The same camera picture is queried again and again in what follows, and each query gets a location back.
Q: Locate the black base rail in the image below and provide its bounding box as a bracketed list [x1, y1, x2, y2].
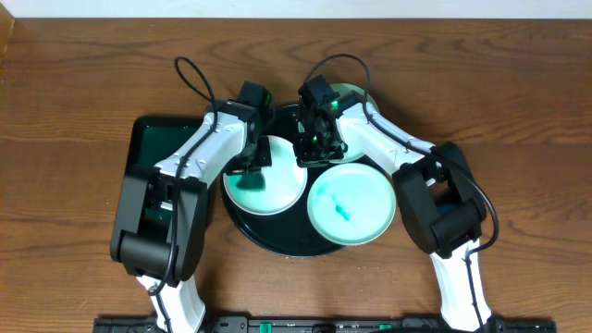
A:
[92, 316, 558, 333]

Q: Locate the green plate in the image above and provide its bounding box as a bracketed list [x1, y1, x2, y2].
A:
[295, 82, 380, 165]
[307, 163, 397, 246]

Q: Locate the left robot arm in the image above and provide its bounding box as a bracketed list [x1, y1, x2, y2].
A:
[110, 97, 272, 332]

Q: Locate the round black tray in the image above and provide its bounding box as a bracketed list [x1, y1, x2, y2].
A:
[220, 104, 385, 258]

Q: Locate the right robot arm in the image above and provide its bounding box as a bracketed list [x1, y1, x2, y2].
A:
[295, 100, 500, 332]

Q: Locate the white plate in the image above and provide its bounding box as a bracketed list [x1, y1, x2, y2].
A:
[223, 136, 308, 216]

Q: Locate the green sponge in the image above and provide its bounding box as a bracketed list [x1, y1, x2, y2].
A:
[236, 171, 265, 191]

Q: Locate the rectangular dark green tray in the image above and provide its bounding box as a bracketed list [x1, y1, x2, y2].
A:
[116, 115, 203, 238]

